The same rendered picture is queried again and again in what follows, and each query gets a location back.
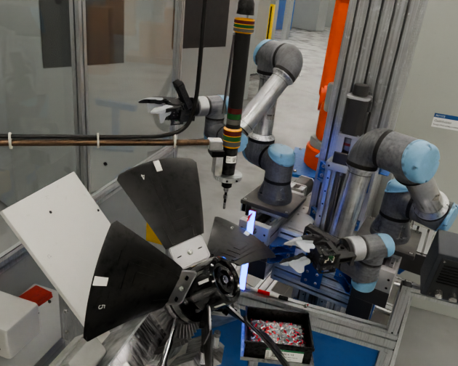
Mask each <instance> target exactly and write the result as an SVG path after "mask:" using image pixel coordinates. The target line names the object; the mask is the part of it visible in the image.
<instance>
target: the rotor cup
mask: <svg viewBox="0 0 458 366"><path fill-rule="evenodd" d="M187 269H189V270H196V271H197V272H196V277H195V279H194V281H193V283H192V285H191V287H190V289H189V291H188V293H187V295H186V297H185V299H184V301H183V302H182V303H181V304H175V305H172V308H173V310H174V311H175V312H176V314H177V315H178V316H179V317H180V318H181V319H182V320H184V321H185V322H188V323H191V324H194V323H197V322H200V321H201V318H202V315H203V313H204V310H205V308H206V305H207V304H208V305H209V306H210V308H211V312H213V311H215V310H218V309H221V308H223V307H225V306H229V305H231V304H234V303H235V302H237V300H238V299H239V296H240V293H241V285H240V280H239V277H238V274H237V272H236V270H235V268H234V266H233V265H232V264H231V263H230V262H229V261H228V260H227V259H226V258H225V257H223V256H215V257H213V258H211V259H209V260H206V261H204V262H201V263H200V264H197V265H195V266H193V267H188V268H187ZM223 275H225V276H226V277H227V278H228V283H227V284H225V283H224V282H223V280H222V276H223ZM207 278H209V281H208V282H205V283H203V284H200V285H199V284H198V282H200V281H202V280H205V279H207ZM220 304H225V305H223V306H220V307H217V308H214V306H218V305H220Z"/></svg>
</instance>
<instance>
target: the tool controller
mask: <svg viewBox="0 0 458 366"><path fill-rule="evenodd" d="M420 293H421V294H422V295H426V296H431V297H433V298H437V299H442V300H445V301H450V302H452V303H456V304H458V233H454V232H448V231H445V230H442V229H438V230H437V232H436V234H435V237H434V239H433V241H432V244H431V246H430V249H429V251H428V252H427V255H426V257H425V260H424V262H423V265H422V267H421V269H420Z"/></svg>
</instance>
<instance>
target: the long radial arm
mask: <svg viewBox="0 0 458 366"><path fill-rule="evenodd" d="M165 336H166V333H165V332H164V330H163V329H162V328H161V326H160V325H159V324H158V322H157V320H156V319H155V317H154V316H153V315H152V313H151V312H149V313H147V314H144V315H142V316H140V317H137V318H135V319H133V320H130V321H128V322H125V323H124V326H123V327H122V328H121V329H119V330H116V331H114V332H112V333H110V334H109V335H108V337H107V338H106V339H105V340H104V341H103V342H102V345H103V346H104V348H105V349H106V351H107V353H106V355H105V356H104V357H103V359H102V360H101V361H100V363H99V364H98V365H97V366H146V365H147V364H148V362H149V361H150V359H151V357H152V356H153V354H154V353H155V351H156V350H157V348H158V347H159V345H160V344H161V342H162V341H163V339H164V338H165Z"/></svg>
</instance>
